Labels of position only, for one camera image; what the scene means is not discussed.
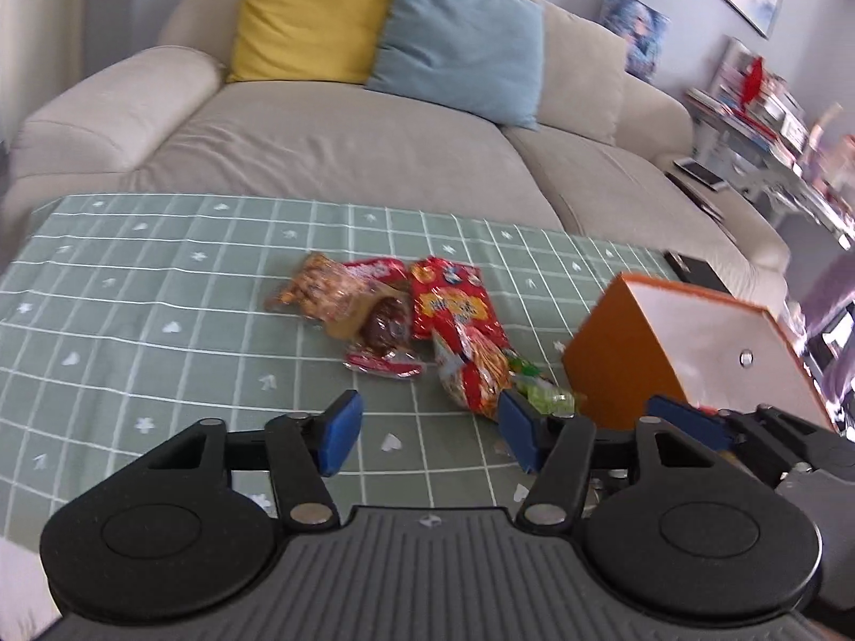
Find green label nut bag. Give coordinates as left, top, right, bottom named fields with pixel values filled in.
left=506, top=350, right=577, bottom=417

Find light blue cushion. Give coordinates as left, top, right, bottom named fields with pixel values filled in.
left=365, top=0, right=545, bottom=129

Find white door with handle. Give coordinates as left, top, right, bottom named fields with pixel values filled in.
left=2, top=0, right=84, bottom=147

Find yellow cushion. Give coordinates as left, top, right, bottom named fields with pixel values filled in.
left=229, top=0, right=390, bottom=84

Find white cluttered shelf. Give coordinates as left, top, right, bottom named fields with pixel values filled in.
left=686, top=38, right=853, bottom=251

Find peanut snack clear bag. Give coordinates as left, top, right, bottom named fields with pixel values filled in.
left=263, top=250, right=409, bottom=342

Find green checked tablecloth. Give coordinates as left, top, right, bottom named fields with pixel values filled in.
left=2, top=194, right=670, bottom=549

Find blue patterned cushion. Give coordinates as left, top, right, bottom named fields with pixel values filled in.
left=598, top=0, right=671, bottom=83

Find red cartoon snack bag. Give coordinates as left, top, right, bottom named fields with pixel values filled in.
left=409, top=256, right=503, bottom=340

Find beige fabric sofa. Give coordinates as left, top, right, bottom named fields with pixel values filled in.
left=2, top=0, right=790, bottom=311

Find red spicy strips bag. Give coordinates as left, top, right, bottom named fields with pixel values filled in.
left=432, top=311, right=511, bottom=421

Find beige cushion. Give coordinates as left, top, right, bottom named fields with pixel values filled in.
left=529, top=0, right=627, bottom=145

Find red dried dates pack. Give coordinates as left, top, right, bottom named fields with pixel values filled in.
left=344, top=296, right=423, bottom=380

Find phone on sofa arm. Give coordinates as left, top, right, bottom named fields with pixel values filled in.
left=672, top=158, right=729, bottom=192

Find dark remote on sofa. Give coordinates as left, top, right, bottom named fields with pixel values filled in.
left=665, top=172, right=725, bottom=223

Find orange cardboard box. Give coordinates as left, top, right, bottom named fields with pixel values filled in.
left=562, top=273, right=833, bottom=430

